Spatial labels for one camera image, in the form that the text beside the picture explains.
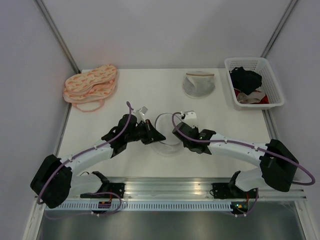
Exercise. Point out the beige bra in basket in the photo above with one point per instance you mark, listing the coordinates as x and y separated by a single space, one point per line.
253 98

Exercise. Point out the black garment in basket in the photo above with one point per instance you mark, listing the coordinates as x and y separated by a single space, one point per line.
246 81

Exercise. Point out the beige-trim mesh laundry bag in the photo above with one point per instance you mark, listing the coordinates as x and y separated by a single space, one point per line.
198 84

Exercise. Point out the right aluminium corner post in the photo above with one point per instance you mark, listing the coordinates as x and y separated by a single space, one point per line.
279 27

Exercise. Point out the left aluminium corner post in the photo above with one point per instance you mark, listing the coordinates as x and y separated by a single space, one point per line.
57 35

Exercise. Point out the white slotted cable duct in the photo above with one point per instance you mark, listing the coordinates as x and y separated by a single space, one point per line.
87 205

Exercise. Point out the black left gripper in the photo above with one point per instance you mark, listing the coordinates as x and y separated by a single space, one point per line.
152 134

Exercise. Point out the white plastic basket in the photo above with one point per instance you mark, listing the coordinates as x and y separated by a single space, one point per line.
270 85

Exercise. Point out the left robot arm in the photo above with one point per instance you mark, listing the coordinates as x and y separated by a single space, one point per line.
58 178

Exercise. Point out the pink patterned laundry bag stack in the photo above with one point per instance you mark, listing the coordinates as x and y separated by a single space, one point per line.
92 86

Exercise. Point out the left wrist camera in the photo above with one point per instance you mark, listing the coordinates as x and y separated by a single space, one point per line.
141 113

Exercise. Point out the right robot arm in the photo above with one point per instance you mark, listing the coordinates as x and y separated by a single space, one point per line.
275 166

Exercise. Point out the aluminium corner post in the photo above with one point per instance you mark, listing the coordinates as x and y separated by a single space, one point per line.
279 27
57 35

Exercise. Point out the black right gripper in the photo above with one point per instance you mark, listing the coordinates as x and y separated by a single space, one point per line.
196 128

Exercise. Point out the aluminium rail table edge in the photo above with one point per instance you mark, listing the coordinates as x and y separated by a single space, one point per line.
163 189

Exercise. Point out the red garment in basket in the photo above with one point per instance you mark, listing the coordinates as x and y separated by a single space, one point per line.
265 100

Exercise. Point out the blue-zipper white mesh laundry bag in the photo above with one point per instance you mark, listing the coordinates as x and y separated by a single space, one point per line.
171 145

